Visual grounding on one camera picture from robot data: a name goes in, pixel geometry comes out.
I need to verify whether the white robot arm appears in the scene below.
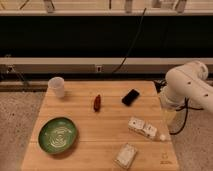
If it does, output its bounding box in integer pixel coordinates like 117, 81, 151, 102
159, 61, 213, 114

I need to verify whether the green ceramic bowl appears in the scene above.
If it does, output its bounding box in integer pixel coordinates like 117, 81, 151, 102
38, 117, 78, 155

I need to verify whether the black rectangular phone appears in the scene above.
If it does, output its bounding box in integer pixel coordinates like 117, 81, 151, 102
122, 89, 140, 106

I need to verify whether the white plastic cup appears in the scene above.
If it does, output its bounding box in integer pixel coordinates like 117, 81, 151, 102
48, 77, 65, 98

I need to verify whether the clear plastic packet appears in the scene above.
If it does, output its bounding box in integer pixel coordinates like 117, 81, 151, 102
115, 143, 137, 169

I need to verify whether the black hanging cable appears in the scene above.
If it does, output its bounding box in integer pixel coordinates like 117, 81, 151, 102
110, 7, 147, 75

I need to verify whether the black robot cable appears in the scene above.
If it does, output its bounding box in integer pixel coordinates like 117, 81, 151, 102
168, 97, 190, 136

